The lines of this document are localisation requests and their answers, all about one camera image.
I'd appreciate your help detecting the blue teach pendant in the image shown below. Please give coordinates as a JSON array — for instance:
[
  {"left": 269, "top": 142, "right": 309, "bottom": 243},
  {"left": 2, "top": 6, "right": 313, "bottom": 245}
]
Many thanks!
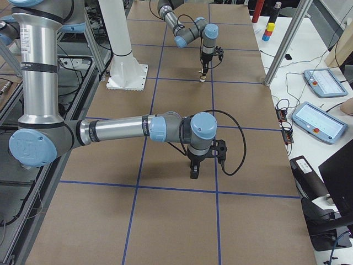
[
  {"left": 304, "top": 68, "right": 348, "bottom": 98},
  {"left": 292, "top": 102, "right": 347, "bottom": 144}
]

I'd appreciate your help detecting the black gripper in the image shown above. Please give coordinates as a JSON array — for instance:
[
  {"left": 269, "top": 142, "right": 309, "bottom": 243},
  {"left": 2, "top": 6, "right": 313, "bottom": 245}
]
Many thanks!
[
  {"left": 187, "top": 149, "right": 212, "bottom": 179},
  {"left": 200, "top": 51, "right": 213, "bottom": 75}
]

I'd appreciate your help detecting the near blue teach pendant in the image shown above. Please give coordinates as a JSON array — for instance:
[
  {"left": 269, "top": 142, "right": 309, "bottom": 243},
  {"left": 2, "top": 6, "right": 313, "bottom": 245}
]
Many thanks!
[{"left": 292, "top": 102, "right": 347, "bottom": 144}]

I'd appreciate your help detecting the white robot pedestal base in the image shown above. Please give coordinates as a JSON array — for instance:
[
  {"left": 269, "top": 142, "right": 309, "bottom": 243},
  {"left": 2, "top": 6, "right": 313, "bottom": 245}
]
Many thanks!
[{"left": 99, "top": 0, "right": 148, "bottom": 91}]

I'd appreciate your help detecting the small circuit board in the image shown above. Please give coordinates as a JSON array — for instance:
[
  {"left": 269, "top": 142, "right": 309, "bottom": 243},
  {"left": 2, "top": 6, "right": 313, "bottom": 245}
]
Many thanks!
[{"left": 276, "top": 109, "right": 287, "bottom": 123}]

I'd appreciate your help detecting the red cylinder bottle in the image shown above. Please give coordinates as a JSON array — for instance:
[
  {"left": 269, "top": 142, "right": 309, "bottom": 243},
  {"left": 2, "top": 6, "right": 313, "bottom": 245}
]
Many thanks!
[{"left": 252, "top": 0, "right": 265, "bottom": 23}]

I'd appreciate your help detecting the red toy block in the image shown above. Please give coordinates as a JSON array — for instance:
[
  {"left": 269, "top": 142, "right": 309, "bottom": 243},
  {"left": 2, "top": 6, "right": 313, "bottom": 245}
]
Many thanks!
[{"left": 264, "top": 30, "right": 272, "bottom": 36}]

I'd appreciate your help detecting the yellow toy block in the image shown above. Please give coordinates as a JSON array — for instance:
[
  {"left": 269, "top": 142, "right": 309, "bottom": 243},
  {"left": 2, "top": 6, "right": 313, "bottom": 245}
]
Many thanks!
[{"left": 266, "top": 23, "right": 275, "bottom": 32}]

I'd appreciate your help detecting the black monitor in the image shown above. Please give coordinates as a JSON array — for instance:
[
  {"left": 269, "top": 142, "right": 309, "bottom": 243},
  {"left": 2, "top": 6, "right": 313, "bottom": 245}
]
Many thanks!
[{"left": 319, "top": 140, "right": 352, "bottom": 215}]

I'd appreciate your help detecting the black cylinder bottle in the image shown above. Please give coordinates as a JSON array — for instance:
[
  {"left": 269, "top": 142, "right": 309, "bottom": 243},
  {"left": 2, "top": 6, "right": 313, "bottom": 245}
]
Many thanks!
[{"left": 268, "top": 2, "right": 282, "bottom": 23}]

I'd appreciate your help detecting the blue toy block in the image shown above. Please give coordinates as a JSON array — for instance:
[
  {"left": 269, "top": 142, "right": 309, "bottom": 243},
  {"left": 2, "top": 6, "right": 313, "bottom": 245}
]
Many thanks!
[{"left": 261, "top": 34, "right": 270, "bottom": 41}]

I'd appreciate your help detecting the far blue teach pendant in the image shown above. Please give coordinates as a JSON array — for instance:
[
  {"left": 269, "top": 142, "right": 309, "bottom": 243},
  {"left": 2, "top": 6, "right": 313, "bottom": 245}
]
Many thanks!
[{"left": 304, "top": 68, "right": 348, "bottom": 98}]

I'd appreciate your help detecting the aluminium frame post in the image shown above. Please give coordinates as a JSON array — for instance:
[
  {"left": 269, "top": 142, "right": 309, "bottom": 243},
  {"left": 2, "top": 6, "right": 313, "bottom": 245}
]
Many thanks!
[{"left": 263, "top": 0, "right": 313, "bottom": 87}]

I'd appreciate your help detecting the black office chair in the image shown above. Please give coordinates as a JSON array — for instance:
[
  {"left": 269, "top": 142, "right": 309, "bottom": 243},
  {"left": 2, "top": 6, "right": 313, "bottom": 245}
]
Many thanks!
[{"left": 290, "top": 156, "right": 352, "bottom": 251}]

